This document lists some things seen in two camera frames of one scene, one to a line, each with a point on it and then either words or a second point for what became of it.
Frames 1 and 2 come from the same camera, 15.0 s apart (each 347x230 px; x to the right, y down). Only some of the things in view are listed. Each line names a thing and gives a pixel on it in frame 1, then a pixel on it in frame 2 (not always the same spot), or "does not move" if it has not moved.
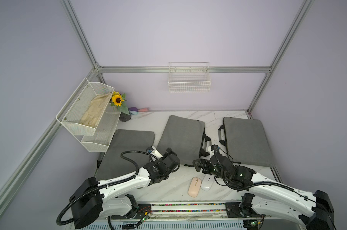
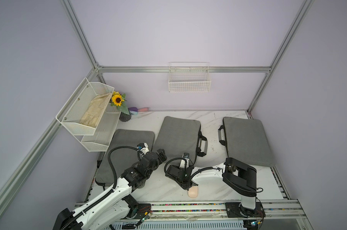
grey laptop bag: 246,142 does not move
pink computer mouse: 194,187 does not move
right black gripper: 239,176 -> 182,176
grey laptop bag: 113,165 does not move
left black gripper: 169,151 -> 162,156
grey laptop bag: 185,136 does not move
